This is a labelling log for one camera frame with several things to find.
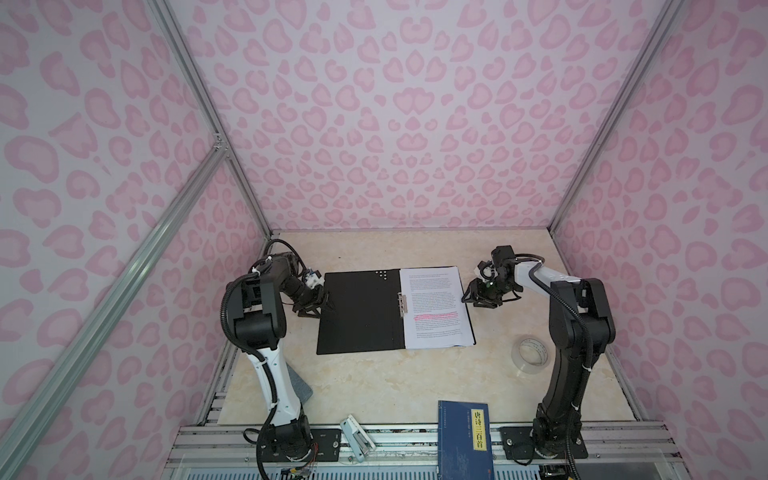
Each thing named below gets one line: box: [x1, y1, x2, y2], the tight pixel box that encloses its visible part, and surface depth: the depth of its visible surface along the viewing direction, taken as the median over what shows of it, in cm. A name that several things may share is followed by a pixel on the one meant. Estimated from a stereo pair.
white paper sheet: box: [399, 266, 474, 350], surface depth 99 cm
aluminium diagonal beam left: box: [0, 144, 229, 471], surface depth 68 cm
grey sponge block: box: [286, 362, 314, 404], surface depth 82 cm
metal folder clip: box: [397, 292, 408, 318], surface depth 100 cm
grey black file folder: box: [317, 266, 477, 355], surface depth 98 cm
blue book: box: [437, 400, 494, 480], surface depth 74 cm
